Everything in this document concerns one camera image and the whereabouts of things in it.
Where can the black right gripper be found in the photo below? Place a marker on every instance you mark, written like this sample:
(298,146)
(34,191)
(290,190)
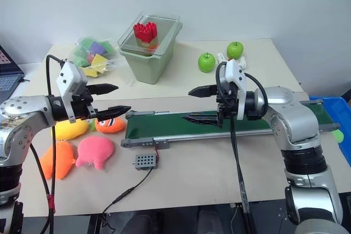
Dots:
(227,99)

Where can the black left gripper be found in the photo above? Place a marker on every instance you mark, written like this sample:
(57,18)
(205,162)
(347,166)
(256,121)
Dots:
(82,109)

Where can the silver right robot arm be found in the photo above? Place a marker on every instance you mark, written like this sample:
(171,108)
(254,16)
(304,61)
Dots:
(290,119)

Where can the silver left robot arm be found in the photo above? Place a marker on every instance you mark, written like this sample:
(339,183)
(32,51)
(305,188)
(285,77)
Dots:
(26,113)

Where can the orange clownfish plush toy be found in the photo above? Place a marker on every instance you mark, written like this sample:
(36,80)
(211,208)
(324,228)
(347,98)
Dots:
(111,125)

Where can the green conveyor belt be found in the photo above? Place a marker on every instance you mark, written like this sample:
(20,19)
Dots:
(164,124)

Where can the yellow foam piece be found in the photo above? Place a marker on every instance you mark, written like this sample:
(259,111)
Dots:
(97,62)

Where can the clear plastic bag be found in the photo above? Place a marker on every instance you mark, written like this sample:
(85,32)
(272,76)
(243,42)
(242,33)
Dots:
(115,61)

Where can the green apple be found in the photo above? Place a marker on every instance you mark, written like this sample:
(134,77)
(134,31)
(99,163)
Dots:
(206,62)
(235,50)

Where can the yellow plush toy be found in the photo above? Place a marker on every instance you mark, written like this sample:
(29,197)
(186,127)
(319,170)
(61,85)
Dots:
(68,130)

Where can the pink plush toy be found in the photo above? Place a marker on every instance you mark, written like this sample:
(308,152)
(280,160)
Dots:
(94,149)

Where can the green plastic bin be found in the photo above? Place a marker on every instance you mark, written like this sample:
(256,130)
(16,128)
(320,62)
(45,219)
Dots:
(148,67)

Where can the purple foam piece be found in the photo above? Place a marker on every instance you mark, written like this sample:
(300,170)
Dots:
(97,48)

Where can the green foam piece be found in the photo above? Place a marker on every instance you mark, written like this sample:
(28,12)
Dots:
(85,43)

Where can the clear plastic bin lid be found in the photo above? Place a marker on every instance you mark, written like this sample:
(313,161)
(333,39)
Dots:
(131,40)

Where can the grey perforated control box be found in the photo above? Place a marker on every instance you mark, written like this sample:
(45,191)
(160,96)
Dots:
(145,161)

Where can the red toy building block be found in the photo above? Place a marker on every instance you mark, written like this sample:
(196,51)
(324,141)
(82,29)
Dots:
(145,32)

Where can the dark laptop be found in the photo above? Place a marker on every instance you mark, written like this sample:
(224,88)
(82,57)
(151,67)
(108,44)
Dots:
(6,80)

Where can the blue plastic bin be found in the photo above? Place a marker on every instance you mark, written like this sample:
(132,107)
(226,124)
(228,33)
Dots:
(338,113)

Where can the light green ball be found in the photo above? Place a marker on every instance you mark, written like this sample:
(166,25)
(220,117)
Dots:
(338,136)

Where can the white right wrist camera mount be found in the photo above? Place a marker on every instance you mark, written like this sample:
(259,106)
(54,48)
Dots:
(234,73)

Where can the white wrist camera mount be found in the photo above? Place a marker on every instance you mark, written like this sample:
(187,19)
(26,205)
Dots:
(234,73)
(68,76)

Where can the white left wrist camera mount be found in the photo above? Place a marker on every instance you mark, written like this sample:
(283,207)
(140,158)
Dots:
(68,76)

